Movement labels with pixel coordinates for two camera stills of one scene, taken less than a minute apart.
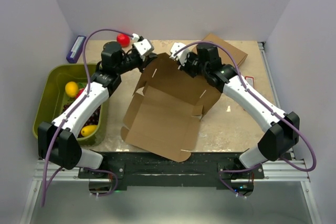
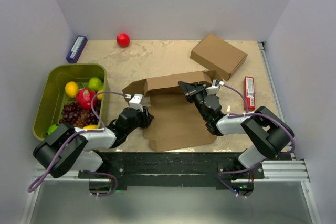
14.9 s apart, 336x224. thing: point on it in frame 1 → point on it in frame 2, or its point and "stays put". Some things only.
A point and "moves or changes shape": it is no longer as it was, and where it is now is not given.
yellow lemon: [71, 88] stays put
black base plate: [203, 169] stays put
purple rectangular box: [74, 53] stays put
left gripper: [149, 57] → [146, 118]
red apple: [123, 39] stays put
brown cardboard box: [163, 114] moves or changes shape
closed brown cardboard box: [223, 55] stays put
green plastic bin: [52, 97] stays put
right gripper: [189, 56] → [190, 91]
